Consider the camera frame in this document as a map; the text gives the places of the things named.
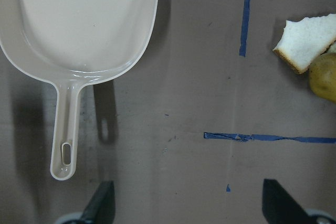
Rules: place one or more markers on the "beige plastic dustpan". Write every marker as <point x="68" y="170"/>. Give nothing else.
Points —
<point x="72" y="44"/>

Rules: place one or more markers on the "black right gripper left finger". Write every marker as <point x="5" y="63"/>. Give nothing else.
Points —
<point x="101" y="207"/>

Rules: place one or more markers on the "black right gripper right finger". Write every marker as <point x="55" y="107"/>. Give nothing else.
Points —
<point x="279" y="207"/>

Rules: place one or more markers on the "yellow potato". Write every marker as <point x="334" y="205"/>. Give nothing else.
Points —
<point x="322" y="76"/>

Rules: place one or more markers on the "white bread slice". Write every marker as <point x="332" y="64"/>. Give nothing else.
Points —
<point x="303" y="41"/>

